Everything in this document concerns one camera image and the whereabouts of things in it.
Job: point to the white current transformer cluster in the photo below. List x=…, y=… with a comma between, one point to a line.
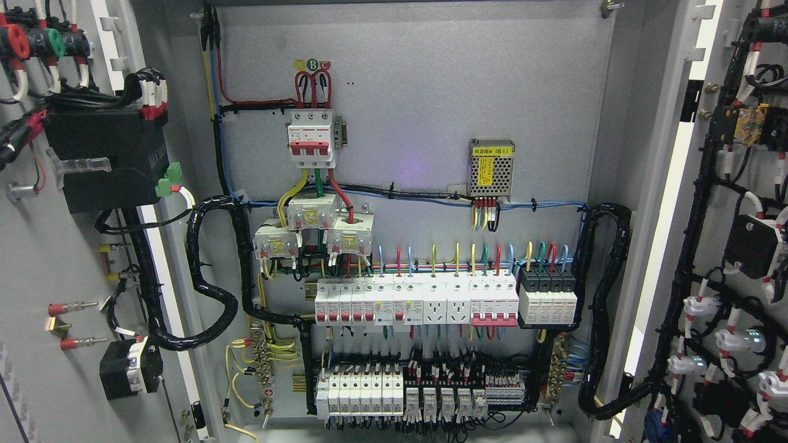
x=310, y=214

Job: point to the black surge protector module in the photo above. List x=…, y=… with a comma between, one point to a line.
x=547, y=299

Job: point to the white red main breaker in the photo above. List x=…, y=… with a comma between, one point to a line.
x=312, y=138

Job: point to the white lower breaker row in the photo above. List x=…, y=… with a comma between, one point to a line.
x=360, y=391

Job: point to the relay terminal row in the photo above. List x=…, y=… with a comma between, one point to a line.
x=453, y=391

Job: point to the red terminal post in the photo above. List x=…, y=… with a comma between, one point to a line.
x=56, y=325

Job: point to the black digital power meter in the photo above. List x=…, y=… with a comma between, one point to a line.
x=108, y=159

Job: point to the white small breaker row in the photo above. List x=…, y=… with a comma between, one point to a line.
x=370, y=302

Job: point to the red indicator lamp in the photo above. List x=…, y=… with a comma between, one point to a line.
x=14, y=42

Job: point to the white socket and breaker row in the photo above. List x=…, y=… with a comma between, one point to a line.
x=477, y=300

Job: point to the metal mesh power supply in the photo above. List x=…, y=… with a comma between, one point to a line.
x=491, y=164

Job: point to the grey cabinet door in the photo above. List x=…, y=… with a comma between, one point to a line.
x=50, y=256
x=687, y=321

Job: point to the green indicator lamp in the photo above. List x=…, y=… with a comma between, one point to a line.
x=45, y=43

